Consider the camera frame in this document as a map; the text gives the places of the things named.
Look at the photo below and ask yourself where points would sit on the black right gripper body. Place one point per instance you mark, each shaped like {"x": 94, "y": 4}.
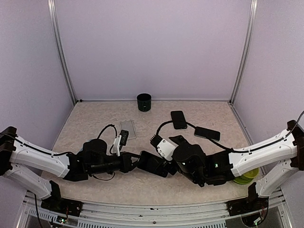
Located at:
{"x": 196, "y": 179}

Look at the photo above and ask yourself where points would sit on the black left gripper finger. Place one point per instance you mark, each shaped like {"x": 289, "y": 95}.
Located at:
{"x": 134, "y": 165}
{"x": 135, "y": 156}

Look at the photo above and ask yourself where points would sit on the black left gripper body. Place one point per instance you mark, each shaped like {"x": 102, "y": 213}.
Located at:
{"x": 103, "y": 167}

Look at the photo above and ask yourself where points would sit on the black smartphone teal edge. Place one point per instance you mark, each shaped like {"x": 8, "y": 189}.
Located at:
{"x": 156, "y": 165}
{"x": 178, "y": 120}
{"x": 207, "y": 133}

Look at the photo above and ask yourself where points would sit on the clear phone case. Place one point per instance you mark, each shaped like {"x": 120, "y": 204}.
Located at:
{"x": 128, "y": 125}

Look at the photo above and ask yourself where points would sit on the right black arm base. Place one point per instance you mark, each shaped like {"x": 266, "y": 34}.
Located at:
{"x": 251, "y": 203}

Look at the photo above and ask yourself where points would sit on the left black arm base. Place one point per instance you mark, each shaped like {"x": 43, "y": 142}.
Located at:
{"x": 56, "y": 203}

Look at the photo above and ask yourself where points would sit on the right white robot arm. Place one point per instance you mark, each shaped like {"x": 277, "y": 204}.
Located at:
{"x": 285, "y": 148}

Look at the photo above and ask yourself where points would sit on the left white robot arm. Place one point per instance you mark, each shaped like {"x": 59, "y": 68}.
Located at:
{"x": 18, "y": 155}

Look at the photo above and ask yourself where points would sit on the light blue phone case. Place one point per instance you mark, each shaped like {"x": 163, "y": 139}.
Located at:
{"x": 86, "y": 146}

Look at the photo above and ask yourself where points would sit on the dark green cup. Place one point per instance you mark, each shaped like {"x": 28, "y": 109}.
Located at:
{"x": 144, "y": 102}

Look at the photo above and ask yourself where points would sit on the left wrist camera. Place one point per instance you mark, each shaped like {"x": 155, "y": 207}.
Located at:
{"x": 124, "y": 137}

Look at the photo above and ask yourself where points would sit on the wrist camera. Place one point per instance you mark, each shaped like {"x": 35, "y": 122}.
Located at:
{"x": 124, "y": 137}
{"x": 163, "y": 147}

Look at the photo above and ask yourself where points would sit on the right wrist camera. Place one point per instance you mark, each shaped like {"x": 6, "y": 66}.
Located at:
{"x": 163, "y": 147}

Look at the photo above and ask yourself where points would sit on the front aluminium rail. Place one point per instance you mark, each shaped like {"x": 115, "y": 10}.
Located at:
{"x": 106, "y": 215}

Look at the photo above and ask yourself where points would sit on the right aluminium frame post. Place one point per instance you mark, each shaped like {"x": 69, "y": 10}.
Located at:
{"x": 245, "y": 52}

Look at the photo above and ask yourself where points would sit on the aluminium frame post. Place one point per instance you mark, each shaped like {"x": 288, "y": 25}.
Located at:
{"x": 245, "y": 52}
{"x": 60, "y": 50}

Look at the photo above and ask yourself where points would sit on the left aluminium frame post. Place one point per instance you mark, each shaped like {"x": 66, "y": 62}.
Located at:
{"x": 60, "y": 50}

